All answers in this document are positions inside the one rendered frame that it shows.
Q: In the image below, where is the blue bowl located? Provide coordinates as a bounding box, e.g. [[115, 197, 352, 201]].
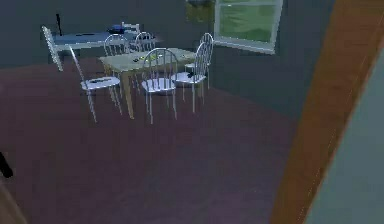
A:
[[107, 24, 126, 35]]

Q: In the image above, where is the white metal spindle chair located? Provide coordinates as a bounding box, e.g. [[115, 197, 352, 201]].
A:
[[141, 47, 179, 126], [134, 31, 157, 53], [171, 41, 210, 114], [103, 33, 131, 57], [68, 44, 124, 124], [184, 32, 215, 92]]

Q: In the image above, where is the pale wooden dining table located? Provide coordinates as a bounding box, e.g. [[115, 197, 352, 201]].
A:
[[98, 47, 202, 121]]

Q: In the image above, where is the white slatted chair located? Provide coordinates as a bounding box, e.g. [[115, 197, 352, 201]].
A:
[[121, 21, 141, 35]]

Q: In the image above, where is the white framed window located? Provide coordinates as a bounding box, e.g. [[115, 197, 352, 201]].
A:
[[213, 0, 285, 56]]

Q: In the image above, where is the brown wooden room door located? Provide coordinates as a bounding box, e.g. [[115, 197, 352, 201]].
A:
[[269, 0, 384, 224]]

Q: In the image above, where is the white side table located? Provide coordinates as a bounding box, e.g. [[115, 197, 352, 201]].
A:
[[41, 25, 162, 72]]

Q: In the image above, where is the black upright stick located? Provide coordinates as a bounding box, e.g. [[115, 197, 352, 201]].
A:
[[55, 13, 64, 37]]

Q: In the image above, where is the green framed wall picture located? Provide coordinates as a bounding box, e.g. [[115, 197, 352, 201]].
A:
[[185, 0, 216, 25]]

